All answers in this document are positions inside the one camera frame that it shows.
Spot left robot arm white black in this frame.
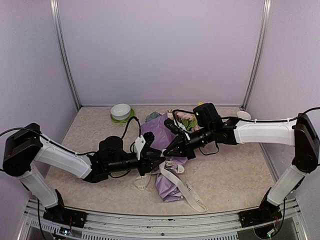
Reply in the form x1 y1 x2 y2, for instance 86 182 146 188
2 123 166 223

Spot aluminium frame post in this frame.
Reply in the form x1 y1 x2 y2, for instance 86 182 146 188
241 0 272 110
50 0 82 111

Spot left aluminium frame post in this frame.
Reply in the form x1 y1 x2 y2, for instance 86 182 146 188
50 0 82 111

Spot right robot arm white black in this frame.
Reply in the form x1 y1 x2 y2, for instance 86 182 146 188
163 103 320 222

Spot right aluminium frame post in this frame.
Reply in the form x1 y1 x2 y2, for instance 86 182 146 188
241 0 272 110

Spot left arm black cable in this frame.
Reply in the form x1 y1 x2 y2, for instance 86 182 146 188
119 116 142 141

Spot blue hydrangea fake flower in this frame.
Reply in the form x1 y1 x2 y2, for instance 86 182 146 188
145 111 162 123

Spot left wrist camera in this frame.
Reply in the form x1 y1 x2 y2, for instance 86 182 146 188
133 131 155 161

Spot cream printed ribbon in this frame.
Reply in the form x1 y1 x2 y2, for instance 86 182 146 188
133 160 209 213

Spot white ceramic bowl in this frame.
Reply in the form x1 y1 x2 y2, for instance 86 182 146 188
110 103 131 121

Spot front aluminium rail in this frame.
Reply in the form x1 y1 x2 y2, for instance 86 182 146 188
17 197 310 240

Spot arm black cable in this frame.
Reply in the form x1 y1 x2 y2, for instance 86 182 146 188
287 106 320 123
119 116 142 141

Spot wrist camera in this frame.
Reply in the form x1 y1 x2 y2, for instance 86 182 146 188
164 118 188 136
133 131 155 161

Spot purple wrapping paper sheet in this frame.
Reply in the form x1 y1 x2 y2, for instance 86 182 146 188
141 112 184 202

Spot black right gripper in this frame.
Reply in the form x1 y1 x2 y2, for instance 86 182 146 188
163 124 214 160

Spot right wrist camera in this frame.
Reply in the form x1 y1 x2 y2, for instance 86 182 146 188
164 118 188 136

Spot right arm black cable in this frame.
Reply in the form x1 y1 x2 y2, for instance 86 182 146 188
287 106 320 123

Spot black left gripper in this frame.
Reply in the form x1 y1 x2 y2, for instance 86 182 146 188
106 148 166 177

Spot white blue paper cup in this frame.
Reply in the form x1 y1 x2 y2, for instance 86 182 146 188
237 110 252 120

